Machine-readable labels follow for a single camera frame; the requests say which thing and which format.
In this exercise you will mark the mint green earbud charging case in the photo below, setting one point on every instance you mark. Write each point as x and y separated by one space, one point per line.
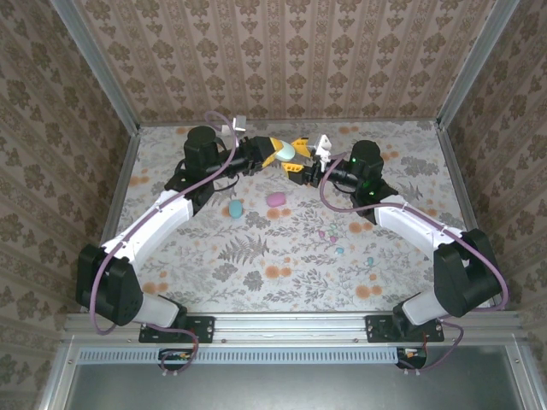
285 152

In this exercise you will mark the pink earbud charging case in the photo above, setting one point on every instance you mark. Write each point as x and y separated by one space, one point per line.
276 199

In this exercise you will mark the blue earbud charging case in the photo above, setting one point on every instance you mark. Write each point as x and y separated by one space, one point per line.
235 209

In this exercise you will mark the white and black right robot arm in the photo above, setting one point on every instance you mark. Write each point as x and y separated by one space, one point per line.
410 222

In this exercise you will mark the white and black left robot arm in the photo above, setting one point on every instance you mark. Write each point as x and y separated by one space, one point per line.
145 230

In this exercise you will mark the wide aluminium extrusion beam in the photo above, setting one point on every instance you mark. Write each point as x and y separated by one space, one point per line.
290 326

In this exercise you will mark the grey metal panel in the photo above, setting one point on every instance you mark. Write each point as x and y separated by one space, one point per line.
290 388

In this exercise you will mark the thin aluminium frame rail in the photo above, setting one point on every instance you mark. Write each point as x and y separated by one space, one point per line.
393 123

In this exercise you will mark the aluminium corner post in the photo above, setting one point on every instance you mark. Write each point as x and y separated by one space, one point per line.
475 64
96 64

